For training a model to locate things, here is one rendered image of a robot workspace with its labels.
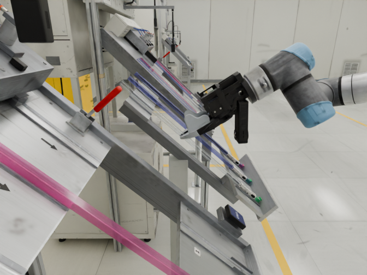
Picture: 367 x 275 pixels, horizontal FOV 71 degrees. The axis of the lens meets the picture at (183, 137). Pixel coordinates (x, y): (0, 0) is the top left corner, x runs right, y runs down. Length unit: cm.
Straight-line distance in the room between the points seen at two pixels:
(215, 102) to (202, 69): 730
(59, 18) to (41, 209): 110
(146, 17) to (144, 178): 440
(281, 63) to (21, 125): 53
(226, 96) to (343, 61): 857
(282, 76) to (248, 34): 744
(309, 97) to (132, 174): 42
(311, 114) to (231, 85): 19
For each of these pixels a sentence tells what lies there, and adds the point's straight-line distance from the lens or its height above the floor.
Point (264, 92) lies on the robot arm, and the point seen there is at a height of 105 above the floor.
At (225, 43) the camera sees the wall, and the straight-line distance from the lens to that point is 796.
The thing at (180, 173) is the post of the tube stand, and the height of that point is 77.
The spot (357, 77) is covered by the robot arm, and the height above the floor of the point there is 108.
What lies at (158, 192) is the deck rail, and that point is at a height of 87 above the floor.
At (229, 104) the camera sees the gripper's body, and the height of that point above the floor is 102.
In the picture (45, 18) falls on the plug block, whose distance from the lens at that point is 24.
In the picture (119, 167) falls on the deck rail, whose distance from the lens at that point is 53.
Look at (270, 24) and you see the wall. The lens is 824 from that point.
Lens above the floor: 116
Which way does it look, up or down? 20 degrees down
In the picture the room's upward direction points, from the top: straight up
